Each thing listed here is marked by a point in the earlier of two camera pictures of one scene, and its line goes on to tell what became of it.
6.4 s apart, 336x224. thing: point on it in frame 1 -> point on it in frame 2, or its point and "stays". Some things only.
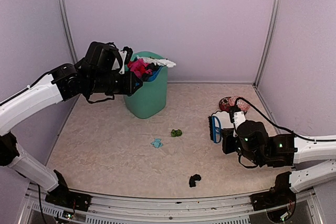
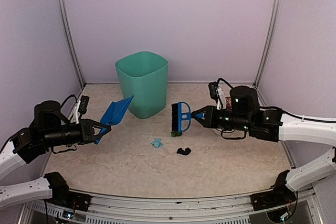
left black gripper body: x=126 y=87 -> x=86 y=135
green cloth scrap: x=176 y=133 stays
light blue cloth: x=157 y=143 stays
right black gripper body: x=229 y=148 -> x=214 y=122
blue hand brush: x=215 y=128 -> x=177 y=116
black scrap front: x=193 y=179 -> x=186 y=152
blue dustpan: x=155 y=74 -> x=115 y=114
